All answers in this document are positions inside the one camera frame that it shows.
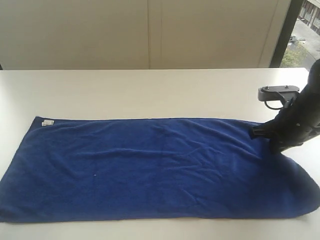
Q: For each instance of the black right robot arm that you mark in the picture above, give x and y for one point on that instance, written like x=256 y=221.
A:
x=315 y=72

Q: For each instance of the dark window frame post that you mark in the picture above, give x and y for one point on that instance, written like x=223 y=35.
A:
x=285 y=33

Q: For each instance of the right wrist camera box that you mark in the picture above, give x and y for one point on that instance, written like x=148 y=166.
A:
x=282 y=93

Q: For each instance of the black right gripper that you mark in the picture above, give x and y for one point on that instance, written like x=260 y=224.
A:
x=297 y=122

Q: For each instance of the blue microfiber towel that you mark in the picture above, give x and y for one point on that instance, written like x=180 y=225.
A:
x=97 y=170

